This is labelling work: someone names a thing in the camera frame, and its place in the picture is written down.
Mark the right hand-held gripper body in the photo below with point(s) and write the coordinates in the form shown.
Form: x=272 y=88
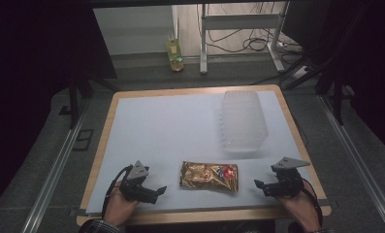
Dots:
x=285 y=178

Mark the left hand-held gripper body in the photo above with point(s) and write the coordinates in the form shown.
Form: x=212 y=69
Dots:
x=135 y=183

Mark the golden snack packet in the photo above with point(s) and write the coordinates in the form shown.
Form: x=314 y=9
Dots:
x=209 y=176

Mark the clear plastic container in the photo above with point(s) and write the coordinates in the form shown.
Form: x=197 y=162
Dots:
x=243 y=121

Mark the person's left hand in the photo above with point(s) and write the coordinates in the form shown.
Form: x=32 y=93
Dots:
x=117 y=207

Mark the person's left sleeve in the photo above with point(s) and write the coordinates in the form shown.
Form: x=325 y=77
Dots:
x=99 y=226

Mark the black metal stand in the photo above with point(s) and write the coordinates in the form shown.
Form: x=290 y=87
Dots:
x=332 y=81
x=75 y=97

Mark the yellow drink bottle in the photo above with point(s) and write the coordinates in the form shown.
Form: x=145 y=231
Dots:
x=175 y=53

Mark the aluminium rail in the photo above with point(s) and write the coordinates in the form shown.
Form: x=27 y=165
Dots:
x=358 y=161
x=52 y=176

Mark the white metal desk frame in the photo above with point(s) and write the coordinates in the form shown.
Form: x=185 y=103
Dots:
x=241 y=29

